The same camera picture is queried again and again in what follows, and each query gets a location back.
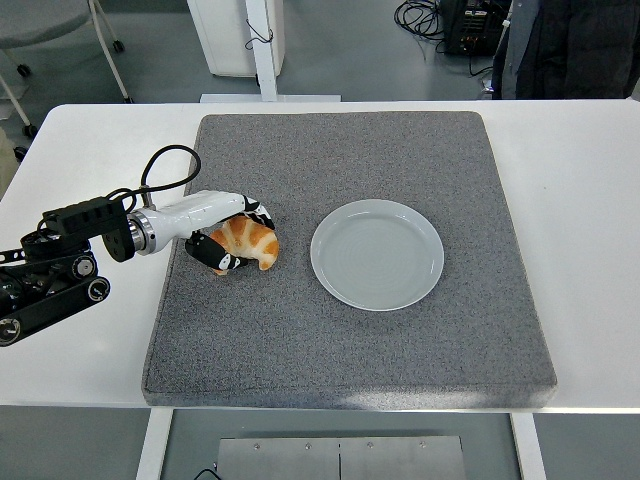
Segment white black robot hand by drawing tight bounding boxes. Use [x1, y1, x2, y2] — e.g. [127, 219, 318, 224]
[149, 189, 277, 274]

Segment golden croissant bread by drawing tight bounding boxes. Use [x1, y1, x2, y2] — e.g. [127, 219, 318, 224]
[207, 214, 280, 275]

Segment grey round plate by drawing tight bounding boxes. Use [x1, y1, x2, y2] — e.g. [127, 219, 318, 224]
[309, 198, 446, 312]

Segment grey metal plate with screws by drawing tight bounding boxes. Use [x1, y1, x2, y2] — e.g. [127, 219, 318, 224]
[215, 435, 469, 480]

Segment white column stand with base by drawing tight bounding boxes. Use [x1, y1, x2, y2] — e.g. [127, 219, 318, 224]
[199, 0, 344, 103]

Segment grey speckled mat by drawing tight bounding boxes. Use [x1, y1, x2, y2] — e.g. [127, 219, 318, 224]
[141, 110, 559, 412]

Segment white table leg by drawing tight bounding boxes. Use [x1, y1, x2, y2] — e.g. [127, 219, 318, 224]
[509, 412, 549, 480]
[134, 407, 174, 480]

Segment grey chair with casters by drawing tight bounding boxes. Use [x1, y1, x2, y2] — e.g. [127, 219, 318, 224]
[0, 0, 136, 161]

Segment black equipment box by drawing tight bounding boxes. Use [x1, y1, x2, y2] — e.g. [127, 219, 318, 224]
[439, 0, 514, 57]

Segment thin black wire on column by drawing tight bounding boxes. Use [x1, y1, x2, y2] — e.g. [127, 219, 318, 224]
[243, 18, 275, 50]

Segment black floor cables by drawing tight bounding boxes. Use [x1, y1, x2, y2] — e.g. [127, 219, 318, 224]
[392, 0, 496, 79]

